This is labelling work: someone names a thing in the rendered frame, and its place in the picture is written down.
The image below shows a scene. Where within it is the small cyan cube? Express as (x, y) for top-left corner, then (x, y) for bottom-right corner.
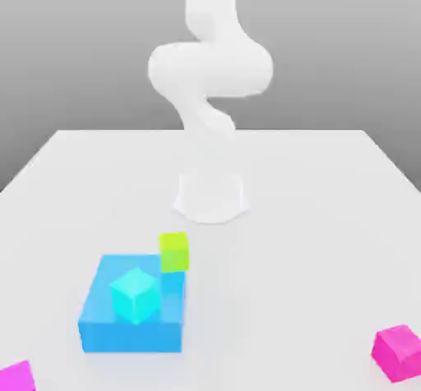
(109, 266), (162, 326)

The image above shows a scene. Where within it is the small blue cube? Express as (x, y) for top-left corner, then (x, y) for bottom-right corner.
(160, 270), (186, 300)

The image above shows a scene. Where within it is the small magenta cube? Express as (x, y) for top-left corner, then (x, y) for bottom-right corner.
(0, 360), (37, 391)

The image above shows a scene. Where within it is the large blue box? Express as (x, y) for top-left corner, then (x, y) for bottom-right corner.
(77, 254), (187, 354)

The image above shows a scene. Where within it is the small pink cube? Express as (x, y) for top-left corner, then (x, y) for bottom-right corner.
(370, 324), (421, 384)

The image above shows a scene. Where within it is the small lime green cube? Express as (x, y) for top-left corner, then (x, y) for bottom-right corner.
(159, 232), (191, 274)

